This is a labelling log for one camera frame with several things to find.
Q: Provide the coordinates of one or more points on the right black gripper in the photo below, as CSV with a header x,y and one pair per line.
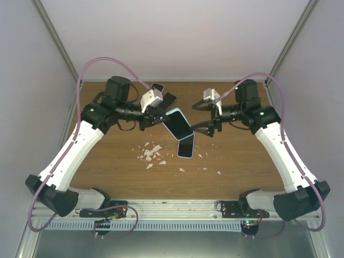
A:
x,y
215,117

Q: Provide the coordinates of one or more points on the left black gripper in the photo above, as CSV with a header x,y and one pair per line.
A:
x,y
152,113

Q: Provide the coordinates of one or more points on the light blue phone case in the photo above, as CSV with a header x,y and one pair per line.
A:
x,y
168,112

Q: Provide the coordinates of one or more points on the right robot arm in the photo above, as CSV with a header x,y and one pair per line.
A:
x,y
303,193

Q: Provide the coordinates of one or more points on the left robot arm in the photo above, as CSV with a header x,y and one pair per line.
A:
x,y
52,186

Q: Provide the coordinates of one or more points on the phone in grey case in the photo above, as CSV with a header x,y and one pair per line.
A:
x,y
168,100

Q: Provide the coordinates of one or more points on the phone in white case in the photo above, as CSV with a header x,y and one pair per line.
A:
x,y
158,87

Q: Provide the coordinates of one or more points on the phone in lilac case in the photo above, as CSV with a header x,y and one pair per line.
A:
x,y
186,147

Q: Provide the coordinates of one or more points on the white debris pile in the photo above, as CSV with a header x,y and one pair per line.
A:
x,y
152,155

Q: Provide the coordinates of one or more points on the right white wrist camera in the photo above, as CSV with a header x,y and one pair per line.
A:
x,y
211,96

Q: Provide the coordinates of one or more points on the aluminium rail frame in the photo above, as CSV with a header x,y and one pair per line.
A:
x,y
164,209

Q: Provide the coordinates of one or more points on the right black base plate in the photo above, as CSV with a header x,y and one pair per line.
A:
x,y
232,209

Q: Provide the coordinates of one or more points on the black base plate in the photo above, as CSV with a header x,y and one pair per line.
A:
x,y
232,209
115,213

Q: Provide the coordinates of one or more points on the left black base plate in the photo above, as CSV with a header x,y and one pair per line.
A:
x,y
115,213

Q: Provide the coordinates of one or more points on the grey slotted cable duct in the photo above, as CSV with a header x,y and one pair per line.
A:
x,y
149,225

